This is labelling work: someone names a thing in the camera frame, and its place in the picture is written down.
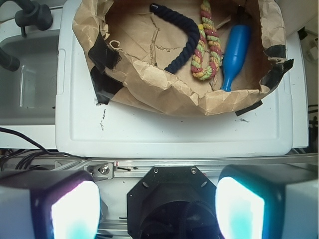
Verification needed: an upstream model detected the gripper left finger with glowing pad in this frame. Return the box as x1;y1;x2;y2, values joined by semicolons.
0;170;101;239

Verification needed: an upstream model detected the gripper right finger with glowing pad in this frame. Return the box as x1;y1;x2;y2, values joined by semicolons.
215;164;319;239

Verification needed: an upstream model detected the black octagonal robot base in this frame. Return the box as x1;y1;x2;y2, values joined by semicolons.
127;166;223;239

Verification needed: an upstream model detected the blue plastic bottle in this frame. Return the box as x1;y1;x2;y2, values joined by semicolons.
221;24;251;92

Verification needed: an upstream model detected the brown paper bag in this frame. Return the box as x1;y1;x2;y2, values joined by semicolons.
72;0;293;117

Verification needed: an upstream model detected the black toy faucet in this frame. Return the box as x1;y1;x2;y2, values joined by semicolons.
0;0;53;72

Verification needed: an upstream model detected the aluminium extrusion rail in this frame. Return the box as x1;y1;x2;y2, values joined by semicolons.
30;153;319;178

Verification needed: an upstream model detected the metal corner bracket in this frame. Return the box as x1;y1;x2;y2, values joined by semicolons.
84;162;114;181

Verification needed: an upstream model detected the black cable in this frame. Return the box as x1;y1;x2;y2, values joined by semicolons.
0;127;80;170

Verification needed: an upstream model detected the multicolour twisted rope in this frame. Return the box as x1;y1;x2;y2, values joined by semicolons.
190;0;223;81

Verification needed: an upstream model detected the navy blue rope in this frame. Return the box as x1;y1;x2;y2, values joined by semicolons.
150;2;201;74

